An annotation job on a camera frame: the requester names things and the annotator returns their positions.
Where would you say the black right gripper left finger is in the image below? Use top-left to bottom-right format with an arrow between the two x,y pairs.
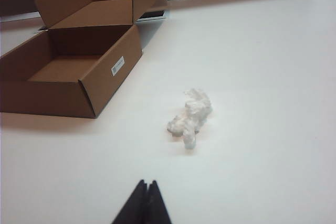
111,179 -> 149,224

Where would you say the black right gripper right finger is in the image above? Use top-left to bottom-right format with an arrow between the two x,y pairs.
143,179 -> 173,224

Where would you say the small white paper ball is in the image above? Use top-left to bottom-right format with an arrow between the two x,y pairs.
167,88 -> 213,150

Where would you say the brown cardboard box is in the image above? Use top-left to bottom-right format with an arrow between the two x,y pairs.
0,0 -> 169,119

